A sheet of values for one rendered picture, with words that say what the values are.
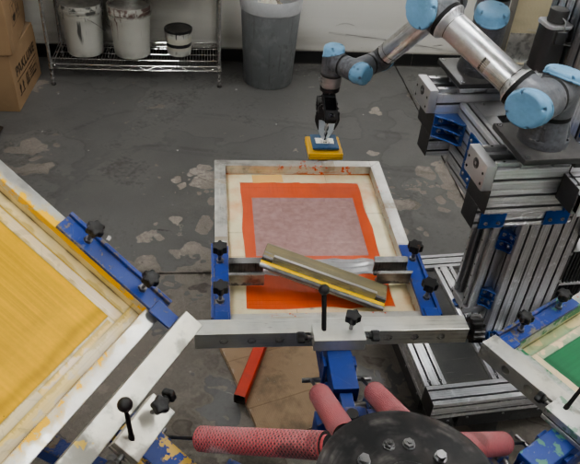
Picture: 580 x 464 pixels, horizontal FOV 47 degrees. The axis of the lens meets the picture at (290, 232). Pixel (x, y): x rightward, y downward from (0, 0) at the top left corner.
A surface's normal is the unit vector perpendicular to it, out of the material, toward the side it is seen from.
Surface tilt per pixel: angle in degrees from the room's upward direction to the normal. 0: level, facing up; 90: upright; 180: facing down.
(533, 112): 93
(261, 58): 94
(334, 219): 0
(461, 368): 0
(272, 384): 1
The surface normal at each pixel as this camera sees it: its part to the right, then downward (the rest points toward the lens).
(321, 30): 0.09, 0.62
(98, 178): 0.07, -0.79
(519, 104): -0.62, 0.49
